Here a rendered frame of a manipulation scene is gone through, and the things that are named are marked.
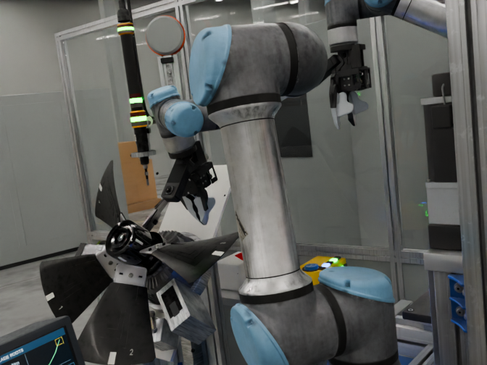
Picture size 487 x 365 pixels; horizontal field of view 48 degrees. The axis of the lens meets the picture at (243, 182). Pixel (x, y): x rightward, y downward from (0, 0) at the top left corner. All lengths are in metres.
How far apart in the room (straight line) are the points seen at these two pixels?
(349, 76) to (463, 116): 0.55
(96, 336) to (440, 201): 0.97
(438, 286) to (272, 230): 0.38
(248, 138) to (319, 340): 0.32
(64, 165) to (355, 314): 6.53
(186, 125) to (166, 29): 1.12
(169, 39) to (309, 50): 1.44
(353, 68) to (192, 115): 0.46
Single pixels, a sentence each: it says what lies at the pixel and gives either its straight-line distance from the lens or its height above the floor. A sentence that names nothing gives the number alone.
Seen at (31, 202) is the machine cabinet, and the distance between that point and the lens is 7.13.
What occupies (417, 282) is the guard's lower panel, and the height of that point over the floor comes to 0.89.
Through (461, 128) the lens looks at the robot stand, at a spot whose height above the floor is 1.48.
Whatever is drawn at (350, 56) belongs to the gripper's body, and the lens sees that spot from 1.43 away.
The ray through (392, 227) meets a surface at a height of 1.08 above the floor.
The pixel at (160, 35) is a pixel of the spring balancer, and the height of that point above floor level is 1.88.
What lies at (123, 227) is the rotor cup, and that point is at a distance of 1.66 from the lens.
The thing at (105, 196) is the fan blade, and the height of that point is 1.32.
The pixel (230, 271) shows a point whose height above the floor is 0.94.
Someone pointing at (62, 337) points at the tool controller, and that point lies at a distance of 0.94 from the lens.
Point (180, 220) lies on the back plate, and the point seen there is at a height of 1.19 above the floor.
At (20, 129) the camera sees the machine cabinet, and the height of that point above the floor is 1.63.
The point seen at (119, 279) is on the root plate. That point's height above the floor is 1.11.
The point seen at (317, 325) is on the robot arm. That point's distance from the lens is 0.84.
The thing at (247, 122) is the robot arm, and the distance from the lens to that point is 0.81.
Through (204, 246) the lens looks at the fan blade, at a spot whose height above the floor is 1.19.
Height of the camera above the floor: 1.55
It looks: 8 degrees down
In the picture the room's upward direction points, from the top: 7 degrees counter-clockwise
